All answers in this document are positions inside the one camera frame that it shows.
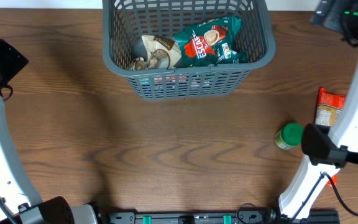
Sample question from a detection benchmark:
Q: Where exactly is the green Nescafe coffee bag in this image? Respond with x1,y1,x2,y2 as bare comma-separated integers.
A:
174,16,247,67

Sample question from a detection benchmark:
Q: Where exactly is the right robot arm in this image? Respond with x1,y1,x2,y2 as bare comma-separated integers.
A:
265,0,358,223

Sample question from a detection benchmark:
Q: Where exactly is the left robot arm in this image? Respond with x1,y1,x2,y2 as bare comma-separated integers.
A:
0,40,103,223

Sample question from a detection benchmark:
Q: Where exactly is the green lidded jar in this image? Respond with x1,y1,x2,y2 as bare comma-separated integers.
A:
275,123,304,150

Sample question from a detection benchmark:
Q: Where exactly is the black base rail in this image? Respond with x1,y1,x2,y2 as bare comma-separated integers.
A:
108,209,341,224

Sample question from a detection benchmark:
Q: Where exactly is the grey plastic lattice basket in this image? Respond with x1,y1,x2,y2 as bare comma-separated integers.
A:
103,0,275,101

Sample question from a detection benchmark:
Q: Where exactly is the blue Kleenex tissue multipack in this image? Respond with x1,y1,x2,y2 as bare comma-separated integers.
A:
139,75,214,95

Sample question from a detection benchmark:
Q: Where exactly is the orange spaghetti pasta packet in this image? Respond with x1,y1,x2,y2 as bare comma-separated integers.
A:
314,87,346,187

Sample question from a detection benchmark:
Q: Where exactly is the beige brown snack pouch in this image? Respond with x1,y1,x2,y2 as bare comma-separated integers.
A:
129,35,181,71

